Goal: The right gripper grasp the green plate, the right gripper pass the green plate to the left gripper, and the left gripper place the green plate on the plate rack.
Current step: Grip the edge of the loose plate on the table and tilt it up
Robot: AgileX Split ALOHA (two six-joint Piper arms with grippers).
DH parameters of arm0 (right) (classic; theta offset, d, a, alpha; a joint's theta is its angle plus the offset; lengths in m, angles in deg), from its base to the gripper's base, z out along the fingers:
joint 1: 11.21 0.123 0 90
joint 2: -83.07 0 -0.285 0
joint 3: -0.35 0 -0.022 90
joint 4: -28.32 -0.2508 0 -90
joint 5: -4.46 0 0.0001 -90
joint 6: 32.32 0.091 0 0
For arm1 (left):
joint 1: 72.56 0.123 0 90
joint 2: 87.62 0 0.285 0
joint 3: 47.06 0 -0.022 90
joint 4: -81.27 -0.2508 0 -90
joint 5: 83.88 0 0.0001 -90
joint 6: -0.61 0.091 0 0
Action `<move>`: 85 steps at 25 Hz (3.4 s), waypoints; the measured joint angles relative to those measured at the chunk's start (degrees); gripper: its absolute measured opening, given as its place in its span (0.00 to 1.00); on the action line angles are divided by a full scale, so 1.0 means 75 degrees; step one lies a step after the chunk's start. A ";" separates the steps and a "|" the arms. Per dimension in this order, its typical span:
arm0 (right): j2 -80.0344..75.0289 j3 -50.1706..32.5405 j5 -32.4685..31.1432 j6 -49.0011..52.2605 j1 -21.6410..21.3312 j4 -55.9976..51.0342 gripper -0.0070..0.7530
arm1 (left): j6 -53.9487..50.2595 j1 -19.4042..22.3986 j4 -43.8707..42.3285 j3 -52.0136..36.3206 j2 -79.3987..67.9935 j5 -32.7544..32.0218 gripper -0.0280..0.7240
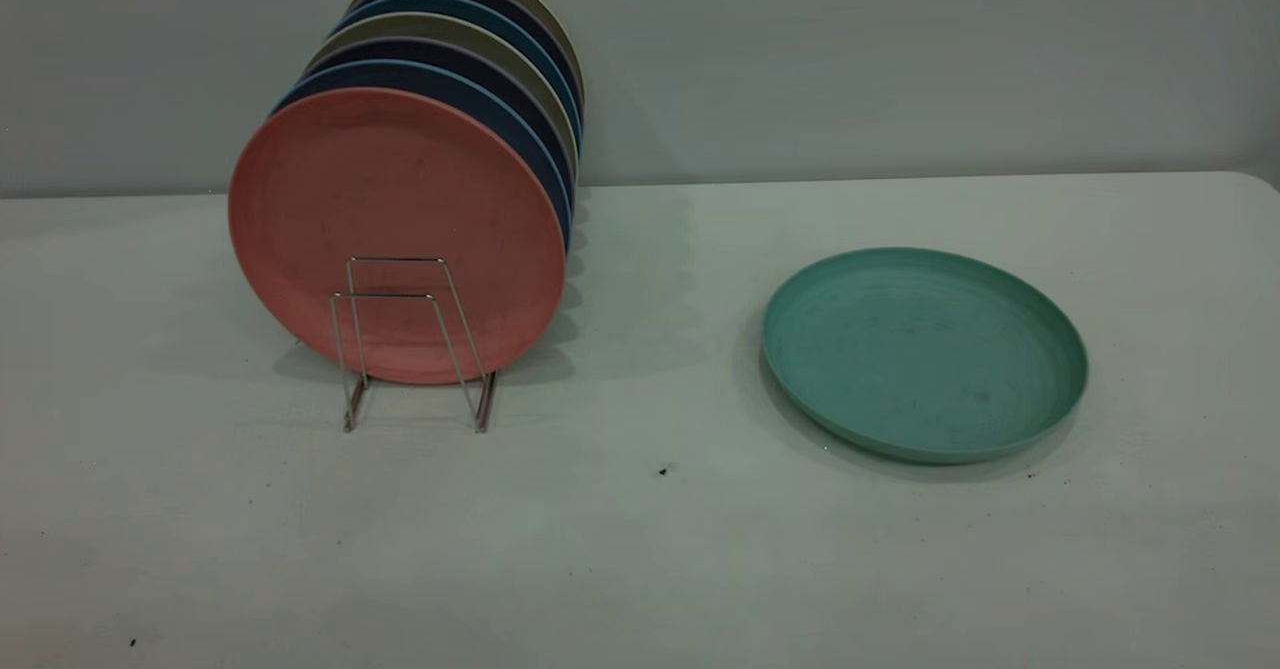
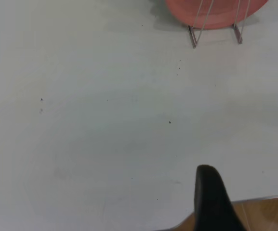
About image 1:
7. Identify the green round plate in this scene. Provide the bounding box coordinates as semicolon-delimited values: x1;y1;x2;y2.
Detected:
761;246;1090;466

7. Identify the pink round plate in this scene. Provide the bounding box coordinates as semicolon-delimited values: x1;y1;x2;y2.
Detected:
228;87;568;386

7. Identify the navy blue round plate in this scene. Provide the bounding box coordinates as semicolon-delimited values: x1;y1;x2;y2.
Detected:
270;58;574;252

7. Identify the teal blue round plate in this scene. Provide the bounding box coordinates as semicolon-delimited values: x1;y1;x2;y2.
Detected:
334;0;584;142

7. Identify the metal wire plate rack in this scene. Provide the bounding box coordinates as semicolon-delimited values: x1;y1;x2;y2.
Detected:
329;256;498;435

